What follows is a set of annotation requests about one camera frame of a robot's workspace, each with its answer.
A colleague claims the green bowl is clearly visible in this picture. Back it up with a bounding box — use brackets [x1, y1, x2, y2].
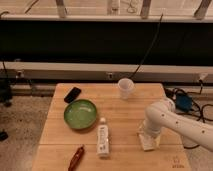
[64, 99, 97, 130]

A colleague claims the black hanging cable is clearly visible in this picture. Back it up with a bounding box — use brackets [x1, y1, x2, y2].
[129, 13, 164, 80]

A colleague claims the grey wall rail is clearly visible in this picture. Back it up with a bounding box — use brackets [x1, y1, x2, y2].
[0, 60, 213, 83]

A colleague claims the black floor cable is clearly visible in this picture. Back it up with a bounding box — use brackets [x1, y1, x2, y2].
[164, 87, 213, 150]

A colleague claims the black chair base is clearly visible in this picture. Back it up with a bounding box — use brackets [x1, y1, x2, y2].
[0, 79, 12, 141]

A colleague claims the white rectangular sponge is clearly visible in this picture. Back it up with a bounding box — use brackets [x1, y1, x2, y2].
[139, 133, 161, 151]

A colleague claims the white plastic bottle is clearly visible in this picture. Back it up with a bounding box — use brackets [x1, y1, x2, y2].
[97, 117, 110, 158]

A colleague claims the red brown tool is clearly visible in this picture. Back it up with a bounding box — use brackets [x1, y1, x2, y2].
[68, 146, 85, 171]

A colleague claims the blue box on floor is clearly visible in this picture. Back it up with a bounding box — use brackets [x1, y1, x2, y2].
[175, 94, 192, 112]

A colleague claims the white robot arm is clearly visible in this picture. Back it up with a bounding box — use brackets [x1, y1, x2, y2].
[138, 98, 213, 151]

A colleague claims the black phone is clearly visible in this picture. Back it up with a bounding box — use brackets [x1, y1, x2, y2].
[64, 87, 81, 103]

